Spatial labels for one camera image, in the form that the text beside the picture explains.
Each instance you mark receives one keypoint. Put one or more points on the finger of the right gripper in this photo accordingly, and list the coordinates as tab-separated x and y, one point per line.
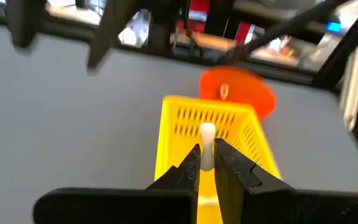
25	21
110	31

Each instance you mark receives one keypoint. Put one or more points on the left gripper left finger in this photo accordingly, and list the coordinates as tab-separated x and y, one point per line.
172	193

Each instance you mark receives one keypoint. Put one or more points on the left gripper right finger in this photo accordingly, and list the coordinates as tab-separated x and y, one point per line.
244	193

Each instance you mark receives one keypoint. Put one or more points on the white toy bone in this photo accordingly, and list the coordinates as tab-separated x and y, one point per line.
207	137

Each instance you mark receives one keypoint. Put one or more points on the cream toy skull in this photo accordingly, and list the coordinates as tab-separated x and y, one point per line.
224	91

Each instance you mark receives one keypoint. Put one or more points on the yellow perforated plastic basket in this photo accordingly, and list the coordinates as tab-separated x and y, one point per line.
179	149

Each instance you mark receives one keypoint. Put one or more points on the red cabinet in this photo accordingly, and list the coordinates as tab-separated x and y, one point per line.
197	6

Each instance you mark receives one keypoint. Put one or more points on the wooden table side board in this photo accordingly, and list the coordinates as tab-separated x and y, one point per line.
210	40

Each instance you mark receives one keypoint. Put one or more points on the orange round plastic bowl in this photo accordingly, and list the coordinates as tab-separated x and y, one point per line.
247	90

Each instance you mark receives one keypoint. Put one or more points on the white metal bracket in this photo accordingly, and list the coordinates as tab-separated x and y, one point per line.
354	84

